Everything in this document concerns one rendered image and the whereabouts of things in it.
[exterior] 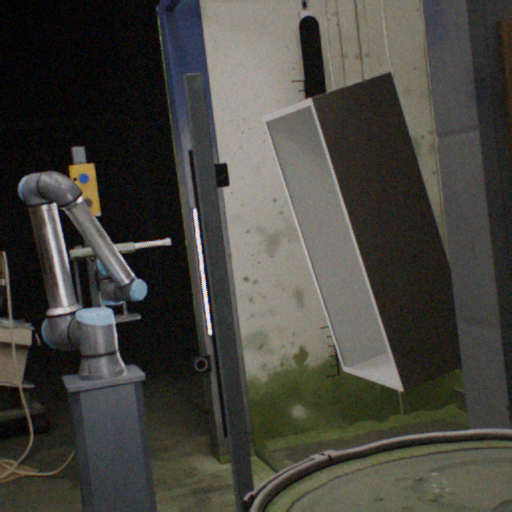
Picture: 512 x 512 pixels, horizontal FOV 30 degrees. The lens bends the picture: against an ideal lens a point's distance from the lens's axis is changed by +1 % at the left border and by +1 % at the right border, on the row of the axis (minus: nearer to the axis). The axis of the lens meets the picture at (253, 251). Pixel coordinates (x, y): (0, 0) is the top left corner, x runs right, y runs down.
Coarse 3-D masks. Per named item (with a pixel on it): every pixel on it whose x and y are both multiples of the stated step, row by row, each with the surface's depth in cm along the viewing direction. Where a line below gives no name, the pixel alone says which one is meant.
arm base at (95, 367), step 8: (112, 352) 377; (88, 360) 375; (96, 360) 374; (104, 360) 375; (112, 360) 376; (120, 360) 381; (80, 368) 378; (88, 368) 375; (96, 368) 373; (104, 368) 374; (112, 368) 375; (120, 368) 378; (80, 376) 377; (88, 376) 374; (96, 376) 373; (104, 376) 373; (112, 376) 374
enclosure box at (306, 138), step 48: (336, 96) 357; (384, 96) 363; (288, 144) 415; (336, 144) 358; (384, 144) 364; (288, 192) 415; (336, 192) 422; (384, 192) 364; (336, 240) 423; (384, 240) 364; (432, 240) 370; (336, 288) 423; (384, 288) 365; (432, 288) 371; (336, 336) 423; (384, 336) 367; (432, 336) 371; (384, 384) 384
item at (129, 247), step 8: (160, 240) 457; (168, 240) 457; (80, 248) 447; (88, 248) 448; (120, 248) 450; (128, 248) 451; (136, 248) 454; (72, 256) 445; (80, 256) 446; (88, 256) 447; (96, 280) 449
